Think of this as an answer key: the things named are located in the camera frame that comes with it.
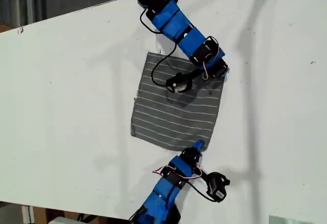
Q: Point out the grey striped square towel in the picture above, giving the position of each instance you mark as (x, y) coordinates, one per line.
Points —
(163, 116)

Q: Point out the white container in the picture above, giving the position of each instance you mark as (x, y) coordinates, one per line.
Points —
(61, 221)

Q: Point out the white table leg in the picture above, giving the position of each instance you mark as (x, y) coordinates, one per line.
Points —
(27, 215)

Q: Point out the black camera stalk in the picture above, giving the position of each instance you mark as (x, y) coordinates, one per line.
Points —
(203, 175)
(196, 73)

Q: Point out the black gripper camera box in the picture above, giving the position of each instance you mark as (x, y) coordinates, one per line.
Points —
(178, 83)
(217, 187)

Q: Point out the grey metal post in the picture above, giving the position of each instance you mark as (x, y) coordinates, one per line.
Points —
(29, 1)

